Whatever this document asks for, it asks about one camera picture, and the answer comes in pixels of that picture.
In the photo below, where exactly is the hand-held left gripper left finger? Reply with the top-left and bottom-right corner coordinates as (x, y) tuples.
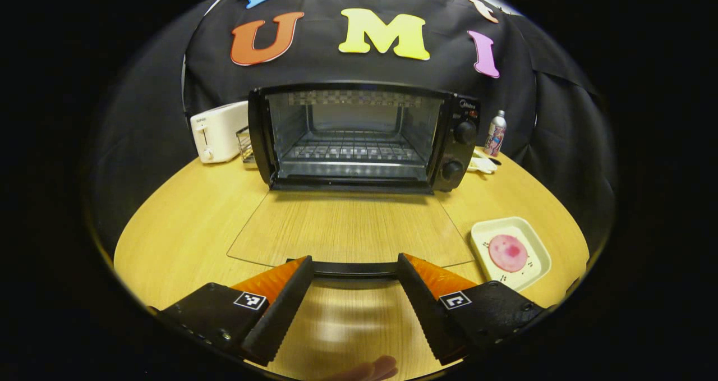
(149, 255), (315, 368)

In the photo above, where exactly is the black electric oven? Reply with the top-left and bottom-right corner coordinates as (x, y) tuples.
(227, 81), (482, 291)

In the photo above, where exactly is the white toaster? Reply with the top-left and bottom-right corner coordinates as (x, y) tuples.
(190, 100), (251, 165)

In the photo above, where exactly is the pink ham slice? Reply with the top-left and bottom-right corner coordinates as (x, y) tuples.
(487, 234), (529, 273)

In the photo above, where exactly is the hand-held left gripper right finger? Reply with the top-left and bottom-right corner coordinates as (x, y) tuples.
(397, 252), (556, 366)

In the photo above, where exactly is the black backdrop cloth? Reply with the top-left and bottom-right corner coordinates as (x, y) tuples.
(91, 0), (619, 258)

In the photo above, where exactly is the white divided dish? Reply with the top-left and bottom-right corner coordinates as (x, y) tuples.
(466, 148), (499, 175)

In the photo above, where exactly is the small metal rack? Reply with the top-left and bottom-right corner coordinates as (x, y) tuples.
(236, 126), (258, 164)

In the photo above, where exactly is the silver printed bottle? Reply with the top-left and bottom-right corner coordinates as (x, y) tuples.
(484, 109), (508, 158)

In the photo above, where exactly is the white square plate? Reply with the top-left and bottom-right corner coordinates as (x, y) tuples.
(470, 216), (553, 293)

